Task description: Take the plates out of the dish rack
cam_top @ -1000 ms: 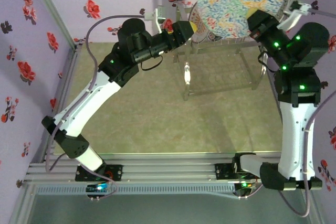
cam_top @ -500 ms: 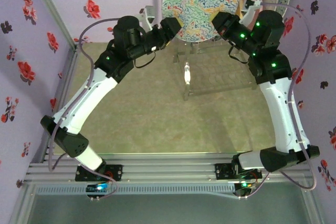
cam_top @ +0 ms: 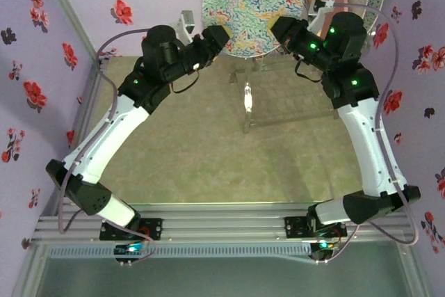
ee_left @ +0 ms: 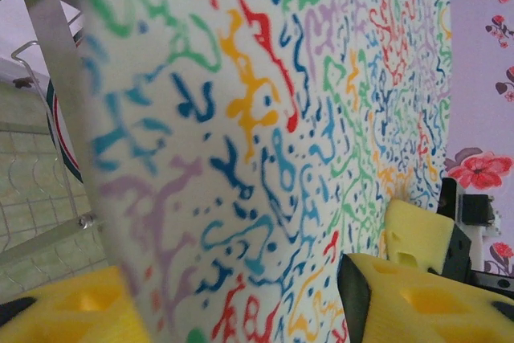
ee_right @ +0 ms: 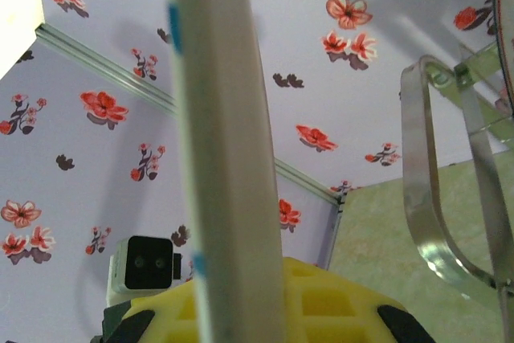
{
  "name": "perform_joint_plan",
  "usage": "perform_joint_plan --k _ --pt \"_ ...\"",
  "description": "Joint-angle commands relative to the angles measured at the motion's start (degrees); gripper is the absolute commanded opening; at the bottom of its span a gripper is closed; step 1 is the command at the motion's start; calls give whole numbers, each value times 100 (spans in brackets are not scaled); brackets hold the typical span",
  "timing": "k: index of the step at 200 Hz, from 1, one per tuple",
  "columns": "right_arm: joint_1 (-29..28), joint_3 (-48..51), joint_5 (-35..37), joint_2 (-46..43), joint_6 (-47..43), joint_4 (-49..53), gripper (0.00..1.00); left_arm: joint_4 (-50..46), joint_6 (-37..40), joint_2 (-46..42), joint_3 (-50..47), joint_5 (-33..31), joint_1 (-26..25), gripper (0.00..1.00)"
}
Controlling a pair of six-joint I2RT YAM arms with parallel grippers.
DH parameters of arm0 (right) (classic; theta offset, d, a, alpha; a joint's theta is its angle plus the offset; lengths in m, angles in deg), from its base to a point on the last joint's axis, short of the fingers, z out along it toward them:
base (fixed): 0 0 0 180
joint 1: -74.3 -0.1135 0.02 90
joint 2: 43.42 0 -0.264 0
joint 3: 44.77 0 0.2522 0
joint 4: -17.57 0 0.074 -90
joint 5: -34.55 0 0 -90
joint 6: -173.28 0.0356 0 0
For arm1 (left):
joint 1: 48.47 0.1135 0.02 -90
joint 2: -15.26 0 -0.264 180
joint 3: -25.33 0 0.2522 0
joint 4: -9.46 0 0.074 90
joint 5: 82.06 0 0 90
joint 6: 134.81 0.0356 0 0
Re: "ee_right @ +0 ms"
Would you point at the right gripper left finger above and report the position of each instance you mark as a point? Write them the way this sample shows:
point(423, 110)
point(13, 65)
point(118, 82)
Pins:
point(168, 319)

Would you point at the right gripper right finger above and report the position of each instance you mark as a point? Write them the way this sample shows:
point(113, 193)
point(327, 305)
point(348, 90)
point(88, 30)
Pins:
point(329, 311)

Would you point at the white grid pattern plate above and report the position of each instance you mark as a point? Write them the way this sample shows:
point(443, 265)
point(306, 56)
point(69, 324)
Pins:
point(225, 138)

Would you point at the metal dish rack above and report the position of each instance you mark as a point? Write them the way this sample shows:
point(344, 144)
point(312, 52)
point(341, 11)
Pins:
point(415, 182)

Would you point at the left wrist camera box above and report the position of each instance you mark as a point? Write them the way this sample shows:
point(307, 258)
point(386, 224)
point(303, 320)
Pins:
point(144, 262)

